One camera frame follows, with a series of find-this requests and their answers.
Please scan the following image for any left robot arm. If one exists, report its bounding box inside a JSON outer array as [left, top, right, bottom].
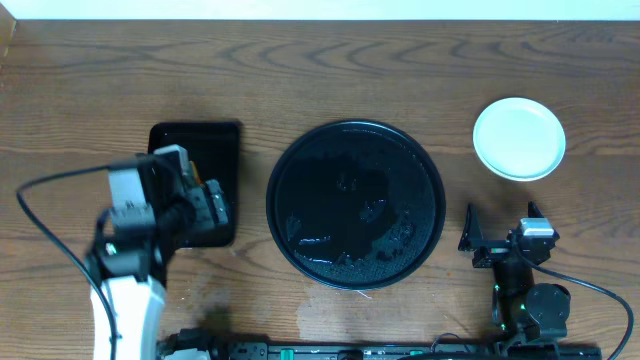
[[85, 145, 234, 359]]

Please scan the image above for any orange green sponge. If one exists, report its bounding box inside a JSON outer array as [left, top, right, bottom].
[[190, 160, 202, 186]]

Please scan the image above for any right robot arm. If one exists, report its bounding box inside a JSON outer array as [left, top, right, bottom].
[[458, 202, 571, 357]]

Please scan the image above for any black rectangular tray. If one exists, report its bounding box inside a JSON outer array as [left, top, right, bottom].
[[148, 121, 240, 248]]

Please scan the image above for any light green plate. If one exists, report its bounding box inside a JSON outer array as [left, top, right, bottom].
[[472, 97, 567, 182]]

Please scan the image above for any black round tray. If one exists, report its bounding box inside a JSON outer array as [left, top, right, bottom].
[[266, 119, 446, 290]]

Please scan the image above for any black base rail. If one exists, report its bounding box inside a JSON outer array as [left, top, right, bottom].
[[154, 327, 601, 360]]

